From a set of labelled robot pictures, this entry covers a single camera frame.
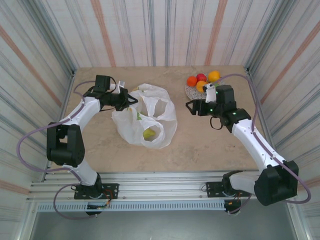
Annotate white printed plastic bag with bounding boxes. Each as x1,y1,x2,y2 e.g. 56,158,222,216
111,83,179,151

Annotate green pear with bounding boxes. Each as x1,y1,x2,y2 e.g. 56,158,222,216
142,127,157,141

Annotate speckled round plate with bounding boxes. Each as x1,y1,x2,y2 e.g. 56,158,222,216
184,83,209,101

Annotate orange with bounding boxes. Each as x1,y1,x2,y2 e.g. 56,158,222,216
195,81,208,93

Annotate yellow-orange round fruit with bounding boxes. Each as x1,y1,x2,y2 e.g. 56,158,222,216
208,70,222,84

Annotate black connector box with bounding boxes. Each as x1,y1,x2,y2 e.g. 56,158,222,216
85,203,104,217
224,199,242,216

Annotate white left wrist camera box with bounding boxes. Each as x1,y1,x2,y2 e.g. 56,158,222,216
109,79,127,92

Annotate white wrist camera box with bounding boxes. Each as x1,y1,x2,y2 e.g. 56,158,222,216
203,83,218,104
109,79,127,92

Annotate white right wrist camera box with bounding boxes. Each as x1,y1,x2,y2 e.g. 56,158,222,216
203,83,218,104

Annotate aluminium side rail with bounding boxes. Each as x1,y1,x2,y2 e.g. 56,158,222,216
244,66,284,179
41,69,77,182

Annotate aluminium mounting rail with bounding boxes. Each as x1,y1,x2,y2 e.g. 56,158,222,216
26,170,299,204

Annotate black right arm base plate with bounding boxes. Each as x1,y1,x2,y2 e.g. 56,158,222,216
205,181,252,199

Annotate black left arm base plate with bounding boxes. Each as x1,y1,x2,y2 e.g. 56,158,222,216
73,183,120,200

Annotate grey slotted cable duct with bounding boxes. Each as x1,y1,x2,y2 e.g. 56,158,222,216
36,201,226,213

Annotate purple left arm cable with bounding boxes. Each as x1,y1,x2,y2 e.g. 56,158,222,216
17,79,99,221

